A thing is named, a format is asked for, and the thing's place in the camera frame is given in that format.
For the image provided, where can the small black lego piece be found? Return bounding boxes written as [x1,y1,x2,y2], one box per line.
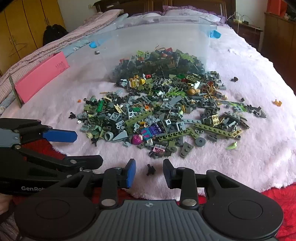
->
[147,164,156,176]

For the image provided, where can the grey round lego disc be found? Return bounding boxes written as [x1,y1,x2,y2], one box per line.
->
[195,137,206,147]

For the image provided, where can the folded striped quilt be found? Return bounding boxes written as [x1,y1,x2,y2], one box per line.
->
[1,9,123,101]

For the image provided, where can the purple haired minifigure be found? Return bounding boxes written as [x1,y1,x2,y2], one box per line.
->
[131,123,162,145]

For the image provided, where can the lime green leaf piece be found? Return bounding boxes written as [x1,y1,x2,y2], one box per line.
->
[226,142,237,150]

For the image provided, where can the black small lego cluster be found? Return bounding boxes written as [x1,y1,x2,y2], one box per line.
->
[69,112,76,119]

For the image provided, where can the pile of loose lego bricks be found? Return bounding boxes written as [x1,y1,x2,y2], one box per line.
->
[77,46,268,159]

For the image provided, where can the pink fluffy blanket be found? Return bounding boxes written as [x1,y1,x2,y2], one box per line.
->
[4,22,295,199]

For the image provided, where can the red fleece blanket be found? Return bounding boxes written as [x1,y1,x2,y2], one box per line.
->
[14,138,296,241]

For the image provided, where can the black bag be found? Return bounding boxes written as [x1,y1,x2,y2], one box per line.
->
[43,24,69,46]

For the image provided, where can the yellow wardrobe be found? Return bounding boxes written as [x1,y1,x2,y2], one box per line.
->
[1,0,65,75]

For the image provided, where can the orange lego piece far right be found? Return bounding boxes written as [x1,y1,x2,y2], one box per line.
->
[273,99,282,106]

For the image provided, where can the clear plastic storage bin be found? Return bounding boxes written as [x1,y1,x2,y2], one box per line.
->
[90,16,221,82]

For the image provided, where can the wooden nightstand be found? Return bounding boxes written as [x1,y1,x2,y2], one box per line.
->
[227,20,263,50]

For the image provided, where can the wooden cabinet drawers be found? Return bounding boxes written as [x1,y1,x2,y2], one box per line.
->
[261,13,295,91]

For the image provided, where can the wooden headboard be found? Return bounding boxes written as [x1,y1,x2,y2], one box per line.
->
[94,0,236,17]

